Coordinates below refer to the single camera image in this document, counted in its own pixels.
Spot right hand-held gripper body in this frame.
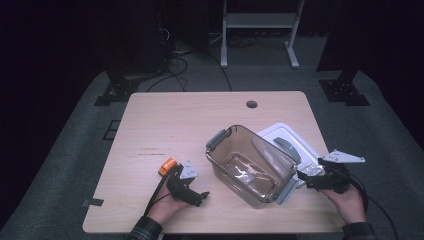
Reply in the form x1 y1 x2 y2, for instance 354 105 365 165
305 148 366 195

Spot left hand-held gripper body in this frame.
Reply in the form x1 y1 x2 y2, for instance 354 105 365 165
165 159 205 208

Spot orange toy truck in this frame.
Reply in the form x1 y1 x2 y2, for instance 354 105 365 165
157 157 178 177

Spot white lid with grey handle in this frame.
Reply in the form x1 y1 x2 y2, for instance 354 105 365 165
256 122 327 183

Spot clear brown storage box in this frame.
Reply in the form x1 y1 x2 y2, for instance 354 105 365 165
204 123 300 210

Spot person's left hand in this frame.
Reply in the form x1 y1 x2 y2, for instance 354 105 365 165
145 181 192 227

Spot person's right hand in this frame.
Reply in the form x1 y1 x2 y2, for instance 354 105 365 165
320 182 367 225

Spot black stand with square base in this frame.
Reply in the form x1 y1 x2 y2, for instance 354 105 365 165
316 0 371 107
93 68 142 107

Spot grey tape strip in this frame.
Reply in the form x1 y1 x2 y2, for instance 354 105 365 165
81 197 105 209

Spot white metal stand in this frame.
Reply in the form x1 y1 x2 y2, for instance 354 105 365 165
220 0 306 70

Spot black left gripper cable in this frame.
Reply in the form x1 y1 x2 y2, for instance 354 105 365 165
143 164 184 218

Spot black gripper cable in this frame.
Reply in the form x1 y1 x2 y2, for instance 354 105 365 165
346 172 400 240
143 164 184 218

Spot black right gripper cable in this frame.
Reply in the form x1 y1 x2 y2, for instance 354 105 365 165
346 172 400 240

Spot black floor cables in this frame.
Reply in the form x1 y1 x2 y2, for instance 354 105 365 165
145 26 233 93

